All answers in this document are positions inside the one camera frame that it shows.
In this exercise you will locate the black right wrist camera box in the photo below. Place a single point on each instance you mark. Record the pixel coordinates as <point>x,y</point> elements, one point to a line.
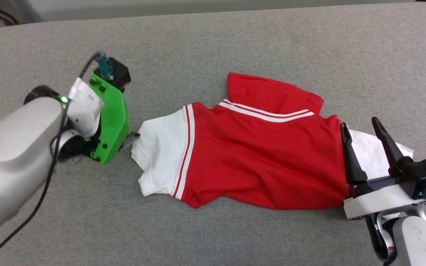
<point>422,175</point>

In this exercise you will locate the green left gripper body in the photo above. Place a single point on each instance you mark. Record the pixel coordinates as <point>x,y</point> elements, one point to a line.
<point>113,122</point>

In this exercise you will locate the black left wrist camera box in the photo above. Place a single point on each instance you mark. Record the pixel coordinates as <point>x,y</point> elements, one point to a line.
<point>118,74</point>

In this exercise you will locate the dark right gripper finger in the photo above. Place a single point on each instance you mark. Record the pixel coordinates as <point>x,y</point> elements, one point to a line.
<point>351,159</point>
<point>388,147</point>

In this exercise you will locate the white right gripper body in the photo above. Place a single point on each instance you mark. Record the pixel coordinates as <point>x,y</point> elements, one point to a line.
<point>379,203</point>

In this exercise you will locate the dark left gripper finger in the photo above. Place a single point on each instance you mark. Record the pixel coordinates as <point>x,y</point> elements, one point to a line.
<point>131,137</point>

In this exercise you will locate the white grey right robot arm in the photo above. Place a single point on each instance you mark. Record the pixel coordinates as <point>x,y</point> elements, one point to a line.
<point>416,240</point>

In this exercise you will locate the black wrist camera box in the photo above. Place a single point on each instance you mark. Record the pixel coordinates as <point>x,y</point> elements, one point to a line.
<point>422,175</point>
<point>118,74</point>

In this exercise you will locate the red and white shirt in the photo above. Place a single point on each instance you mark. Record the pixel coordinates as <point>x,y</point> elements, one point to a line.
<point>257,159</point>

